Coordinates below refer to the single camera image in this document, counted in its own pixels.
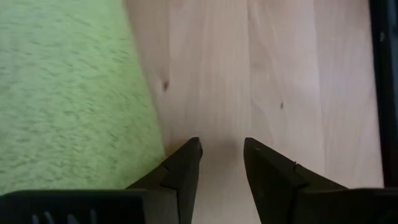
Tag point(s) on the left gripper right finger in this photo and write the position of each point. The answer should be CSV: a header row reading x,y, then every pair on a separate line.
x,y
267,177

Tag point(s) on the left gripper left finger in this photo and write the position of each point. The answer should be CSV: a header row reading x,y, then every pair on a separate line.
x,y
183,177

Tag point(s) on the green microfiber towel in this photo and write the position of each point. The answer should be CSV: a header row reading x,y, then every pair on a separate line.
x,y
62,93

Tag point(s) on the black aluminium table frame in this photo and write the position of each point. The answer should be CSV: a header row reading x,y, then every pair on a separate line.
x,y
385,93

